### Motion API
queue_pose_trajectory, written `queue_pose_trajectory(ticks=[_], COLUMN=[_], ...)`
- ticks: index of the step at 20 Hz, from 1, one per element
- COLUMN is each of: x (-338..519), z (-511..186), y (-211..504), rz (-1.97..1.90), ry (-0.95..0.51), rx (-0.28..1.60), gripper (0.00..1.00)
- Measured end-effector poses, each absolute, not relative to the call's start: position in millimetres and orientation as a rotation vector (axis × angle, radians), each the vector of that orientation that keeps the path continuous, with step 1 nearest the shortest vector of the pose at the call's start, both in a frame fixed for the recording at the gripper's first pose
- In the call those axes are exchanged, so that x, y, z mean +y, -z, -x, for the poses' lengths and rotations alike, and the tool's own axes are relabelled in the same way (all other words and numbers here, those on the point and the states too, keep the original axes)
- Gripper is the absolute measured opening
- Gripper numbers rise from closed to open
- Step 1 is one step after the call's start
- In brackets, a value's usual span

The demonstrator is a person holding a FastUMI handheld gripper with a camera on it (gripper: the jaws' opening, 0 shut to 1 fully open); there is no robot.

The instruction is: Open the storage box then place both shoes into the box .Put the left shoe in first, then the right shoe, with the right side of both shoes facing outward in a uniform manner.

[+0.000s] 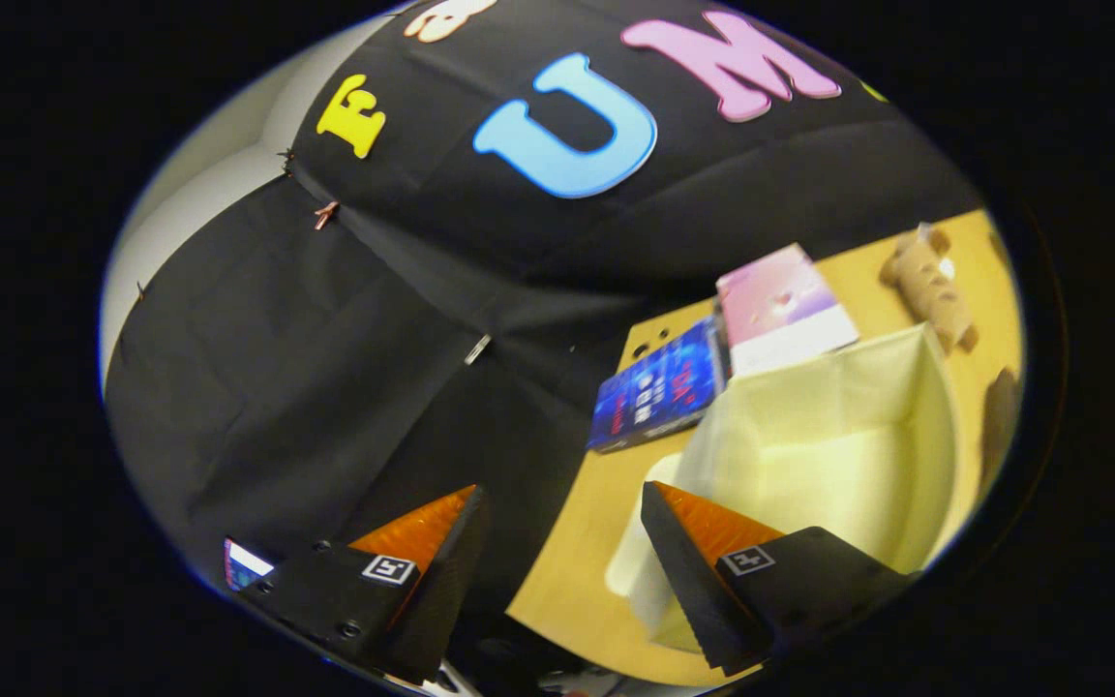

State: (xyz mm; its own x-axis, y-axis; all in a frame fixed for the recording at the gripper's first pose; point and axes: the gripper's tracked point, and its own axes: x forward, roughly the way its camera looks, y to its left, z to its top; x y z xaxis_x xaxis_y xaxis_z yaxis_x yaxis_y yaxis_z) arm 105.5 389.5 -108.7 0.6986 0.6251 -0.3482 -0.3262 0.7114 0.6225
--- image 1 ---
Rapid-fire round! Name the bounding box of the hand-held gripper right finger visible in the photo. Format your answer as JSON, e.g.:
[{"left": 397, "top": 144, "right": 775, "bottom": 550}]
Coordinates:
[{"left": 640, "top": 480, "right": 913, "bottom": 678}]

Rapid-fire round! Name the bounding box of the black backdrop cloth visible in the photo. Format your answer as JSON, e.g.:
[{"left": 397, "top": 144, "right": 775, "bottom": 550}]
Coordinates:
[{"left": 103, "top": 0, "right": 989, "bottom": 621}]

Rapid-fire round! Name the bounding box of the brown slipper shoe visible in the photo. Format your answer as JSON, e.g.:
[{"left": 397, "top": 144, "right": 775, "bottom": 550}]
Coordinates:
[{"left": 979, "top": 368, "right": 1022, "bottom": 487}]

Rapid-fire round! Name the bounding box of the blue book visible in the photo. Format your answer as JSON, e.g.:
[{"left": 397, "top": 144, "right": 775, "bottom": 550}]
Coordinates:
[{"left": 587, "top": 319, "right": 729, "bottom": 454}]

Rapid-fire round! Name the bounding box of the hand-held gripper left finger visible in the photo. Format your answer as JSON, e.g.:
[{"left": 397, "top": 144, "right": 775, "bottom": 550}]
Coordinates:
[{"left": 233, "top": 485, "right": 492, "bottom": 685}]

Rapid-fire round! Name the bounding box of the small lit screen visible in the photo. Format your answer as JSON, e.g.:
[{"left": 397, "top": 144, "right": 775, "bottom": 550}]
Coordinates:
[{"left": 223, "top": 538, "right": 276, "bottom": 592}]

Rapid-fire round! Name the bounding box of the cream fabric storage box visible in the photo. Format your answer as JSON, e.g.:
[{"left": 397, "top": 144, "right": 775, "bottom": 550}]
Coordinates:
[{"left": 606, "top": 322, "right": 963, "bottom": 655}]

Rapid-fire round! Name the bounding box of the pink book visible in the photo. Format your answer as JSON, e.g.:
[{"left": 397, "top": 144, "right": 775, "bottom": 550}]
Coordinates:
[{"left": 715, "top": 242, "right": 860, "bottom": 379}]

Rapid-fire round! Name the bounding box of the brown striped plush toy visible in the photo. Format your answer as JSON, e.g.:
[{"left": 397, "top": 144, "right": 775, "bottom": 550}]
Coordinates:
[{"left": 879, "top": 225, "right": 980, "bottom": 355}]

